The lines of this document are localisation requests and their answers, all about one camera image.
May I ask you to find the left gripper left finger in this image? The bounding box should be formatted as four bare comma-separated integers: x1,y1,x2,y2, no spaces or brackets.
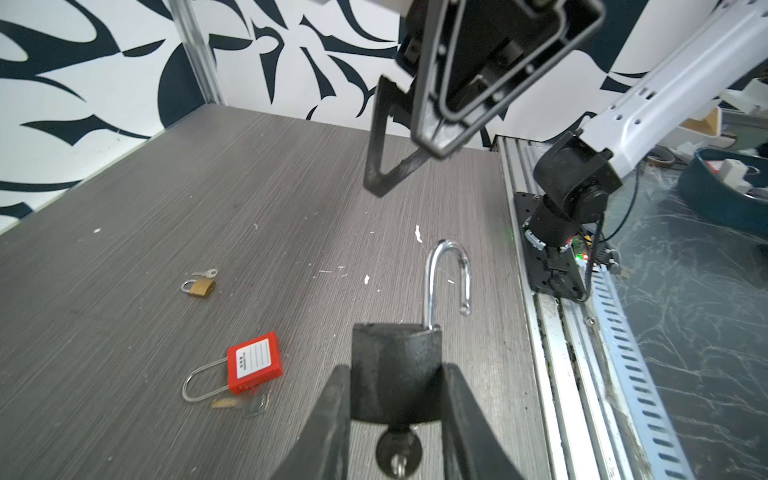
271,365,351,479

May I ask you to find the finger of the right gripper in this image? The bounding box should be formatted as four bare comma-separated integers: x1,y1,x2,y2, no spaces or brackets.
409,1,606,159
363,76,432,198

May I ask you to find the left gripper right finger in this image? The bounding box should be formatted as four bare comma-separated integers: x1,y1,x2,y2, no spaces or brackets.
440,363,523,479

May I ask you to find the black padlock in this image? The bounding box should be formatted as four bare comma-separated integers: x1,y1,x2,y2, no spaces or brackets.
350,239,473,479

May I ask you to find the red padlock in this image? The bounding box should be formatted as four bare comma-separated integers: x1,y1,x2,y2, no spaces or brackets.
181,331,284,403

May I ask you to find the small brass padlock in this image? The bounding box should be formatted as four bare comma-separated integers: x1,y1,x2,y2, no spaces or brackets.
180,268,218,298

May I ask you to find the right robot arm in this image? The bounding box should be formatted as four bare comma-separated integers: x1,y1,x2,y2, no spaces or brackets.
363,1,767,302

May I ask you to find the white cable duct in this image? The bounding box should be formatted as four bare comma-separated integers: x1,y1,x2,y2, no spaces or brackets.
591,267,695,479

